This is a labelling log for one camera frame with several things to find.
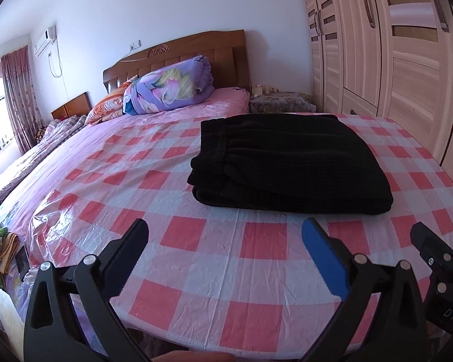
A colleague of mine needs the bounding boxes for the black pants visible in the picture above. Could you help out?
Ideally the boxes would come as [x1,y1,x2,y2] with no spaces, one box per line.
[187,114,394,215]

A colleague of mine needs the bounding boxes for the pink checkered bed sheet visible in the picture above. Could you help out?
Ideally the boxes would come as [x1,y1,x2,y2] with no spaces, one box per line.
[0,88,453,360]

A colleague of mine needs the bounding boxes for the light wood wardrobe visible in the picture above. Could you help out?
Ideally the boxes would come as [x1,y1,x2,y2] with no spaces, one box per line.
[305,0,453,182]

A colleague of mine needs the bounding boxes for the striped purple blanket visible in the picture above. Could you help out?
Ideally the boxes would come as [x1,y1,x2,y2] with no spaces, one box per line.
[0,114,86,202]

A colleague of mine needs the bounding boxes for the floral covered nightstand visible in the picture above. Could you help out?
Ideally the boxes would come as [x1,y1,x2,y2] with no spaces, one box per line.
[249,85,316,114]

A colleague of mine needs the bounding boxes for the small wooden headboard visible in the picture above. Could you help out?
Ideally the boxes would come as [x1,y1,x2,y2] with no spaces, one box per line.
[51,92,92,120]

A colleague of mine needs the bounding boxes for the orange floral pillow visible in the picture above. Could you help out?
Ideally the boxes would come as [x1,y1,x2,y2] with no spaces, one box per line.
[85,76,138,125]

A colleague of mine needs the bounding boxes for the maroon curtain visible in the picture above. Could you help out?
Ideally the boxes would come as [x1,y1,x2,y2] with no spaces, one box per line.
[0,47,43,154]

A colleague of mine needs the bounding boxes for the purple floral folded quilt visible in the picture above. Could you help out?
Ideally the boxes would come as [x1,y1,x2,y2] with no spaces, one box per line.
[123,55,215,115]

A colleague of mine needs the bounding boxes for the white air conditioner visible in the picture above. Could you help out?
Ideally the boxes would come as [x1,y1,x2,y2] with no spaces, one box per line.
[33,25,57,57]

